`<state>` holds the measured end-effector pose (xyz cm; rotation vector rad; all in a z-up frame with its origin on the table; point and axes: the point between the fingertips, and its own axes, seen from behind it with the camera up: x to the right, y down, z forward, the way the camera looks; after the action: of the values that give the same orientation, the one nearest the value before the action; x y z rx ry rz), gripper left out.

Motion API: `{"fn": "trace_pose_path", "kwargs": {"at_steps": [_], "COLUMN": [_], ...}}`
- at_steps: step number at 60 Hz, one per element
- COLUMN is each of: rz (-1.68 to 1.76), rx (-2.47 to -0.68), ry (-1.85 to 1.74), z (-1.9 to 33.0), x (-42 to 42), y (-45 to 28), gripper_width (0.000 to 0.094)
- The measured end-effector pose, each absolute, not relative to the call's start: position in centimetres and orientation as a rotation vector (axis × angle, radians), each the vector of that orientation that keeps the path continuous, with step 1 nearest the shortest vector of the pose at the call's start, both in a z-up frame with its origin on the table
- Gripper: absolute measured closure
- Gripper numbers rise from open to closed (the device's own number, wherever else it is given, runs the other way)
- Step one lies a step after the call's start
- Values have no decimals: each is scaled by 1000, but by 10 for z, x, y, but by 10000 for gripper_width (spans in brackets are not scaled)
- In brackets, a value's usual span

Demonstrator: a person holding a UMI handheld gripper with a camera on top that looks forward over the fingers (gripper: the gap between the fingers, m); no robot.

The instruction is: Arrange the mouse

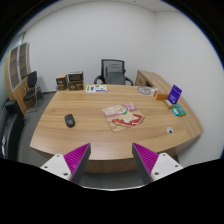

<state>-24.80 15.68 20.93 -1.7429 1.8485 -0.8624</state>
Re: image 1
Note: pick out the wooden side cabinet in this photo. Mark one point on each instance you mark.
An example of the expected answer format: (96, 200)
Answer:
(151, 79)

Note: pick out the round white patterned coaster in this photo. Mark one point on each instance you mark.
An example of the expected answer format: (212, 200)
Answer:
(144, 90)

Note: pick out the grey mesh office chair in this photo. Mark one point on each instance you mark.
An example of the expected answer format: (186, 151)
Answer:
(113, 72)

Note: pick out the white green sticker sheet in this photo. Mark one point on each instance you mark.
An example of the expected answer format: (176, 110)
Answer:
(96, 88)

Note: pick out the black visitor chair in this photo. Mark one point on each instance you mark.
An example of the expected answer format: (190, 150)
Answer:
(32, 90)

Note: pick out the black computer mouse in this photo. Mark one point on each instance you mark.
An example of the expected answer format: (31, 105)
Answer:
(69, 120)

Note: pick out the colourful patterned mouse pad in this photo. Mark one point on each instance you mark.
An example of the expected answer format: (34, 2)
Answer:
(123, 116)

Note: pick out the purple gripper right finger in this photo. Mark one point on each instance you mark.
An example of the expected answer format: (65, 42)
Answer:
(153, 166)

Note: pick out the wooden office desk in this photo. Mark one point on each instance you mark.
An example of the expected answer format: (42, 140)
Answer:
(110, 151)

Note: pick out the orange box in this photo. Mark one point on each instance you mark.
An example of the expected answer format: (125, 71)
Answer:
(160, 95)

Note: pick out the black sofa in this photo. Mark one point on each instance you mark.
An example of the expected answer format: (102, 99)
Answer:
(12, 122)

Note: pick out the green blue packet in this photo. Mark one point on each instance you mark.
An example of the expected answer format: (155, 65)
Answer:
(178, 110)

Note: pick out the large brown cardboard box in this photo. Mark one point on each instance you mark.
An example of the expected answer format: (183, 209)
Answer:
(75, 81)

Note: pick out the desk cable grommet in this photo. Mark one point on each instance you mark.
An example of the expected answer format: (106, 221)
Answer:
(170, 130)

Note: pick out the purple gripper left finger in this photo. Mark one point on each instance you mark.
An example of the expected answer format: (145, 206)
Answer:
(70, 166)

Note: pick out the wooden bookshelf cabinet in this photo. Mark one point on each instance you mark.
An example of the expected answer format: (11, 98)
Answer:
(17, 67)

